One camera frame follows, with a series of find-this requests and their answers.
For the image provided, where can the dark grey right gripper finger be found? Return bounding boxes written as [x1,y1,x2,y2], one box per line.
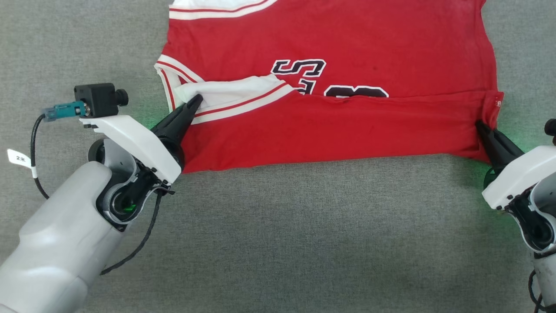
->
[475,120,525,168]

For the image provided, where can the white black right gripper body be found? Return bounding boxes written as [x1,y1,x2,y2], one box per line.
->
[481,145,556,210]

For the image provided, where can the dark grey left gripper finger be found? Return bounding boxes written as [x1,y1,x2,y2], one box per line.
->
[150,93,204,144]

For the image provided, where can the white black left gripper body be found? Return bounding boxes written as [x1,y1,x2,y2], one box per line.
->
[79,114,185,185]

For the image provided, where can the red white basketball jersey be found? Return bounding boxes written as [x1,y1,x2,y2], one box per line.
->
[154,0,505,174]

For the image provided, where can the teal camera cable connector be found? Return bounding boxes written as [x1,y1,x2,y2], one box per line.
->
[43,101,87,122]

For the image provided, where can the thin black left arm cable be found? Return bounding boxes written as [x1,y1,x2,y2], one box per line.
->
[30,113,176,276]

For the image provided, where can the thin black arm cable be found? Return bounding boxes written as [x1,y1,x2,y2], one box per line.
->
[527,269,549,313]
[30,113,176,276]

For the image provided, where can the white cable label tag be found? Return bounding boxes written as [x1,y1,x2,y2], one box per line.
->
[7,149,38,179]

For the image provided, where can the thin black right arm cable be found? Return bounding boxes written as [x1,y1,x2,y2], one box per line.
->
[527,269,549,313]

